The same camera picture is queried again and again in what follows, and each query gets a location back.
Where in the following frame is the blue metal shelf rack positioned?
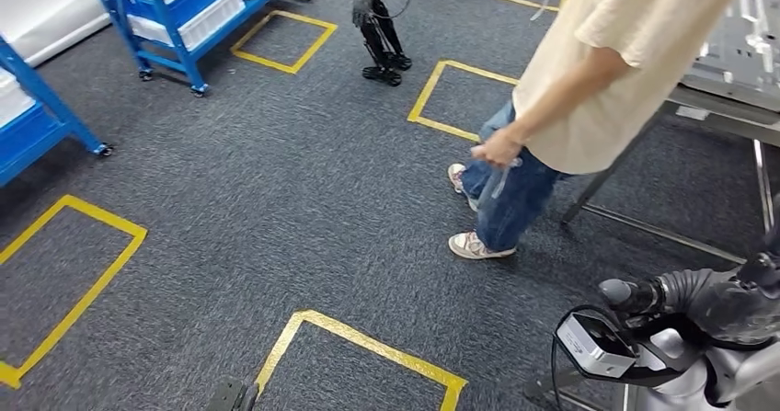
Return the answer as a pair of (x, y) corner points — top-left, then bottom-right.
(0, 35), (115, 188)
(80, 0), (316, 99)

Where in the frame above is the grey stamped metal sheet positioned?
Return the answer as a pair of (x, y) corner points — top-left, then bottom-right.
(678, 0), (780, 115)

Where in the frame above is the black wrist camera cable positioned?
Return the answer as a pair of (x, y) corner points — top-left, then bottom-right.
(549, 303), (618, 411)

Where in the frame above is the yellow floor tape square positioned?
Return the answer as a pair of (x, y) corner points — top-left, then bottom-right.
(254, 308), (469, 411)
(0, 194), (149, 392)

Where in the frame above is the person's hand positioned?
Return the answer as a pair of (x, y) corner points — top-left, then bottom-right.
(470, 126), (524, 169)

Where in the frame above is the stainless steel table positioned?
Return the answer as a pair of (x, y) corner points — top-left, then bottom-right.
(559, 82), (780, 268)

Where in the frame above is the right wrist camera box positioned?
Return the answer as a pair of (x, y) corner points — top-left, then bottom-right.
(556, 312), (638, 381)

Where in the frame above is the black humanoid robot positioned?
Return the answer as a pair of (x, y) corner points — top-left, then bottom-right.
(336, 0), (418, 88)

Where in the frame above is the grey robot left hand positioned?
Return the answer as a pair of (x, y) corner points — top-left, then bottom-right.
(203, 376), (260, 411)

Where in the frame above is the person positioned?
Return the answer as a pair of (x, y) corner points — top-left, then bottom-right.
(446, 0), (755, 262)

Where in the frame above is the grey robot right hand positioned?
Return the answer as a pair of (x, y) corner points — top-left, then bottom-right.
(599, 195), (780, 347)

